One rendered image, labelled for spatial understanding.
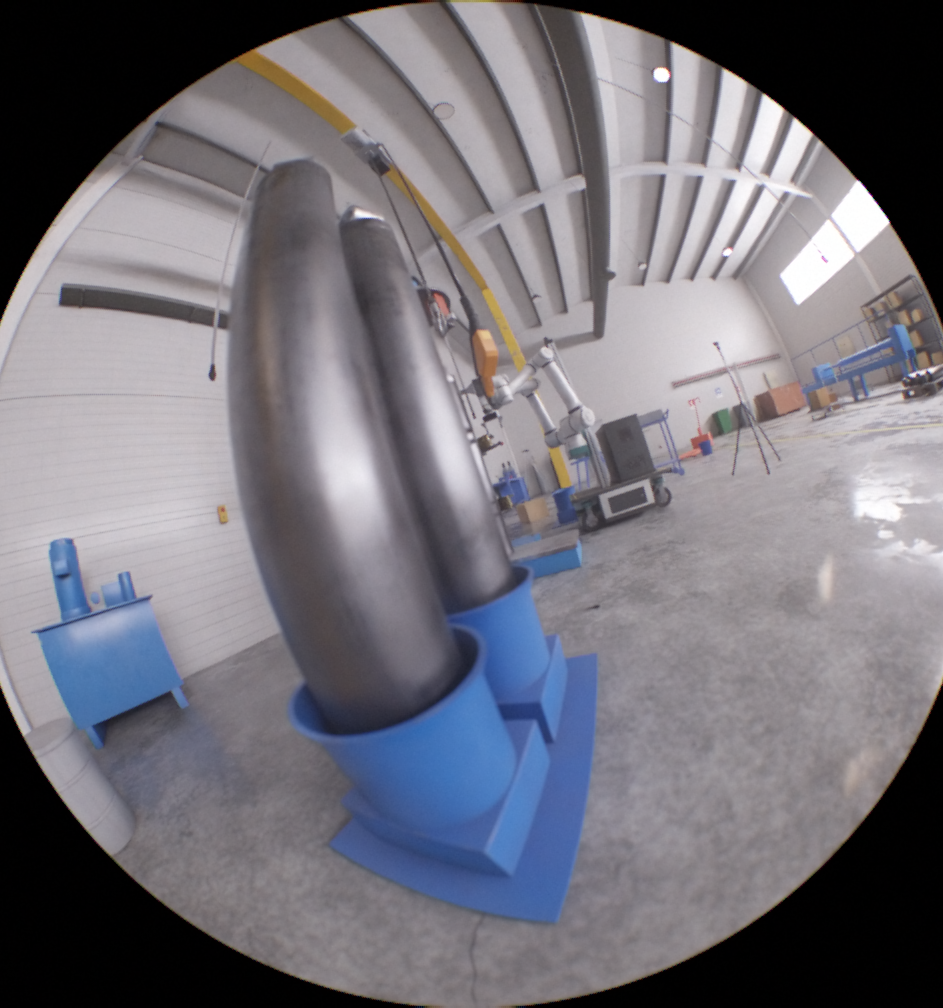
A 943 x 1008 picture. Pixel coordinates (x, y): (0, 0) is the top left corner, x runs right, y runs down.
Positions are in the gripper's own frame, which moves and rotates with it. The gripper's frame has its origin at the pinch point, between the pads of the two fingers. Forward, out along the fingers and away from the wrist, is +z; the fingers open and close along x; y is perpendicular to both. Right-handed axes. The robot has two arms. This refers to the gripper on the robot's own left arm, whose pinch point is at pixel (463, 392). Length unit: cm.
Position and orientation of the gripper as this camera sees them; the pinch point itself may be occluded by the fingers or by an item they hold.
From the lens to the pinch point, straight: 217.3
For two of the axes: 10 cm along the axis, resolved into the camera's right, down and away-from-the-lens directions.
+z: -9.5, 3.2, 0.1
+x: 3.2, 9.5, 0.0
